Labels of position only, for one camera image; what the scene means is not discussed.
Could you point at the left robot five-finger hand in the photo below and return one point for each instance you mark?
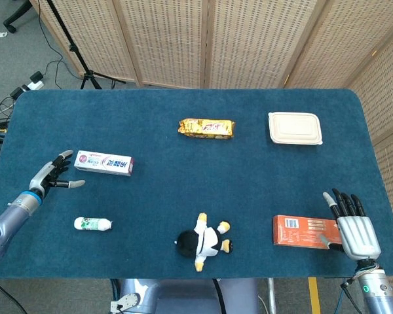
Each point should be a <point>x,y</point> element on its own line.
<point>41,178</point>

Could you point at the golden biscuit packet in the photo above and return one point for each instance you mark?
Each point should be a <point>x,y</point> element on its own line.
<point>206,128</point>

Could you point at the metal table leg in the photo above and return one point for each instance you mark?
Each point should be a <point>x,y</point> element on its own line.
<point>272,297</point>

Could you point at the white plastic bottle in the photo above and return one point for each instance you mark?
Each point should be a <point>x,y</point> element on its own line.
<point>91,224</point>

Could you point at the blue felt table cover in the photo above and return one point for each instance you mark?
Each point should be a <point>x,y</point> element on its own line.
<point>183,183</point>

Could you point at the grey robot torso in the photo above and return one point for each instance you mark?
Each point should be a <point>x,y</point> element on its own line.
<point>183,297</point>

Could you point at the black power adapter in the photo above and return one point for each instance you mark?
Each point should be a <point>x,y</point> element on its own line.
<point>16,92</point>
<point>36,76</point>

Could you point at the beige lidded food container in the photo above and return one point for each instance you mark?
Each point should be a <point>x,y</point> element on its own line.
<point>294,128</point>

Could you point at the penguin plush toy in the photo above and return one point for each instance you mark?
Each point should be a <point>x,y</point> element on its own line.
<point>206,242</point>

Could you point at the white power strip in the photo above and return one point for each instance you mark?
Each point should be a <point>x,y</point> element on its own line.
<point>34,85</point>

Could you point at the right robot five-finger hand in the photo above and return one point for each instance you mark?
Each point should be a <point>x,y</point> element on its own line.
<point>358,233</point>

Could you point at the black office chair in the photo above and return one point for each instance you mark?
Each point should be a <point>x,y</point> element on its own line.
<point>16,13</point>

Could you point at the white toothpaste box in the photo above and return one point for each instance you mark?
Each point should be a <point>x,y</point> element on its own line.
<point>101,163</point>

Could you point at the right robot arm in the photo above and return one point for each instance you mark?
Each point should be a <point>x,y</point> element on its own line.
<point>378,294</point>

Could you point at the black tripod stand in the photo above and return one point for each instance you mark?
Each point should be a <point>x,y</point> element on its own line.
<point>73,48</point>

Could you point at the orange cardboard box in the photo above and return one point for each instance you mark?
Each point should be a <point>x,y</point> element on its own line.
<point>301,232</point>

